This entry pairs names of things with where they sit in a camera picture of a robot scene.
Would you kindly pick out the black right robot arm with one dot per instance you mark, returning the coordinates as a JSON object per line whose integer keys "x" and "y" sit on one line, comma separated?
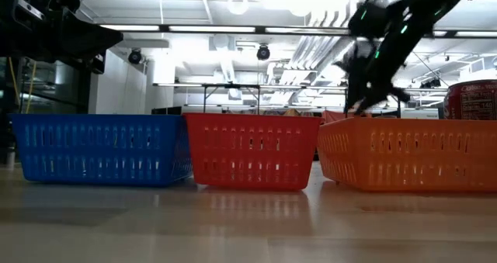
{"x": 427, "y": 11}

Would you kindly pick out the black ceiling spotlight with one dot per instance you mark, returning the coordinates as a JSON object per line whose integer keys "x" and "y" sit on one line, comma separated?
{"x": 263, "y": 52}
{"x": 134, "y": 56}

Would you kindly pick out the black track spotlights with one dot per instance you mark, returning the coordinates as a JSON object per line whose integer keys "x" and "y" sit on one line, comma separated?
{"x": 430, "y": 83}

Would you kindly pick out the red cloth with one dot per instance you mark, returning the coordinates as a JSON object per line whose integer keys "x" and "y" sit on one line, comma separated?
{"x": 334, "y": 116}

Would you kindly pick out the red plastic basket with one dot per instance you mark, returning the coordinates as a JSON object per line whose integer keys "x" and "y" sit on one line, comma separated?
{"x": 252, "y": 154}

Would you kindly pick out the black folding table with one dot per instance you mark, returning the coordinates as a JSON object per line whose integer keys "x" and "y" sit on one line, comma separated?
{"x": 233, "y": 86}

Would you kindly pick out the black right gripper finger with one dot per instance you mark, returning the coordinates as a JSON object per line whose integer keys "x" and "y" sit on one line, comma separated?
{"x": 355, "y": 96}
{"x": 372, "y": 98}

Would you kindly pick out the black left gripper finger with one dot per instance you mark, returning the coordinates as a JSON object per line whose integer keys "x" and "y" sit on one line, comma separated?
{"x": 85, "y": 42}
{"x": 98, "y": 64}

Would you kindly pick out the orange plastic basket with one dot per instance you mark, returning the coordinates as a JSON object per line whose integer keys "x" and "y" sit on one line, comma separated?
{"x": 407, "y": 154}

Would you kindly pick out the tan object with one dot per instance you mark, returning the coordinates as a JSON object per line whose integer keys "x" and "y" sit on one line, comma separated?
{"x": 292, "y": 112}

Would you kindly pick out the black monitor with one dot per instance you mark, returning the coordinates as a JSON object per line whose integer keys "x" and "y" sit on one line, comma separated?
{"x": 167, "y": 110}

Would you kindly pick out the white cylindrical post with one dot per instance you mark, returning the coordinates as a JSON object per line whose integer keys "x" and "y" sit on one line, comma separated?
{"x": 10, "y": 158}

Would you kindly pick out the blue plastic basket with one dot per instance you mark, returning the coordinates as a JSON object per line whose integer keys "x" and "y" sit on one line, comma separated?
{"x": 97, "y": 150}

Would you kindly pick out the red soda can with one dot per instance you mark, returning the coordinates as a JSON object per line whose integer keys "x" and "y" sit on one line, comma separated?
{"x": 471, "y": 100}

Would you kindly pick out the round white pendant lamp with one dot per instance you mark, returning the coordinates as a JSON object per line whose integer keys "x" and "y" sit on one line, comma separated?
{"x": 237, "y": 5}

